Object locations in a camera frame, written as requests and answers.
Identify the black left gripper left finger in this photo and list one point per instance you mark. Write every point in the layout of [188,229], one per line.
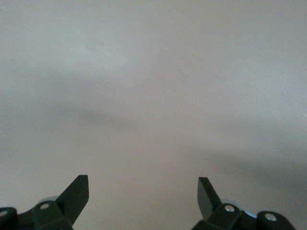
[72,201]

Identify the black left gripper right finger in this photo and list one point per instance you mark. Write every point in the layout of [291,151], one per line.
[208,203]

